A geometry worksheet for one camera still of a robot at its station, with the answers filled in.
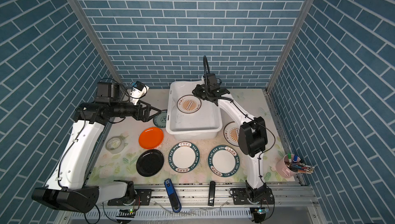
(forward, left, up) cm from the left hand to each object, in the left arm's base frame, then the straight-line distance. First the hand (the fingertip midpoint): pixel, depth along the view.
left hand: (154, 108), depth 67 cm
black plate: (-13, +7, -30) cm, 34 cm away
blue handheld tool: (-31, -8, -32) cm, 45 cm away
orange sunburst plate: (+30, -12, -32) cm, 45 cm away
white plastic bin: (+18, -13, -33) cm, 40 cm away
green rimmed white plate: (-10, -11, -33) cm, 36 cm away
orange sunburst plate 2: (+5, -40, -32) cm, 51 cm away
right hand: (+22, -15, -10) cm, 29 cm away
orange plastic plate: (+3, +10, -33) cm, 34 cm away
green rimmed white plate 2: (-12, -33, -32) cm, 48 cm away
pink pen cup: (-20, -61, -25) cm, 69 cm away
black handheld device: (-29, -26, -30) cm, 49 cm away
